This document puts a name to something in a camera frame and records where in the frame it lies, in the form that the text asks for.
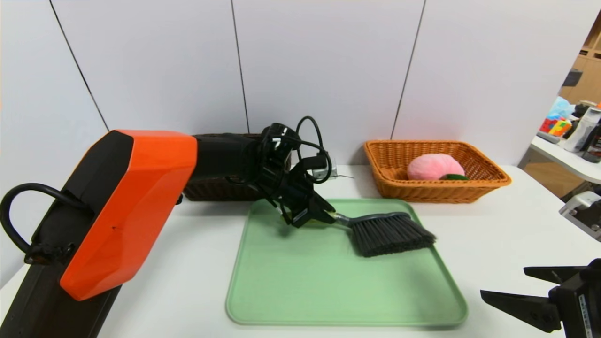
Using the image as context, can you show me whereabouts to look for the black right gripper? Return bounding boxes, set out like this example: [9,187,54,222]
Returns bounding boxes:
[480,258,601,338]

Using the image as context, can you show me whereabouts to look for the grey hand brush green handle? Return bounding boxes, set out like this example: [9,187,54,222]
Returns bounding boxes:
[329,212,437,258]

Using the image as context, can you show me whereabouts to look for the pink plush peach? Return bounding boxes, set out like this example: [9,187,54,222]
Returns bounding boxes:
[407,154,469,181]

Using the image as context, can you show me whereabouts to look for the orange wicker basket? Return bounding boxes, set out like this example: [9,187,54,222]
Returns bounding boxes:
[364,140,512,204]

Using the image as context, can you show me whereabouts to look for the dark brown wicker basket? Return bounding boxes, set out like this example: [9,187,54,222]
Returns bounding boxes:
[183,133,293,201]

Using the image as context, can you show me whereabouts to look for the white side table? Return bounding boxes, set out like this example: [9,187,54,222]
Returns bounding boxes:
[519,136,601,184]

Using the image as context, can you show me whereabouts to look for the dark bottle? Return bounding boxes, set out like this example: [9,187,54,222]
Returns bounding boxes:
[582,123,601,163]

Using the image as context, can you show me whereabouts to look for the colourful toy cube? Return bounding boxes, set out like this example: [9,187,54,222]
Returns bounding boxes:
[540,117,572,138]

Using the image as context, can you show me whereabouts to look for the white plastic bottle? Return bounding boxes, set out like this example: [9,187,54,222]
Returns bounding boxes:
[563,107,601,153]

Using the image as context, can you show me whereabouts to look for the blue plastic bag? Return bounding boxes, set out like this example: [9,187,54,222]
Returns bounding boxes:
[547,96,574,120]

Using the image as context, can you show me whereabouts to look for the light green plastic tray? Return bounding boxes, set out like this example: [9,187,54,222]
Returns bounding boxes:
[226,199,469,327]

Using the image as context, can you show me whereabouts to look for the wooden cabinet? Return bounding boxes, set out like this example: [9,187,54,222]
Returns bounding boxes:
[559,9,601,106]

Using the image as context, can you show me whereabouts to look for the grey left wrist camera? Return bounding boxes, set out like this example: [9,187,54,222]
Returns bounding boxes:
[310,159,337,181]

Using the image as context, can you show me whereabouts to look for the thin black camera cable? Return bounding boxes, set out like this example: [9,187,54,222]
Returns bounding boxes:
[295,116,333,184]

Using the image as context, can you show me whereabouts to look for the black braided arm hose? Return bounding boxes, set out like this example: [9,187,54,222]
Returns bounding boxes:
[0,183,90,266]

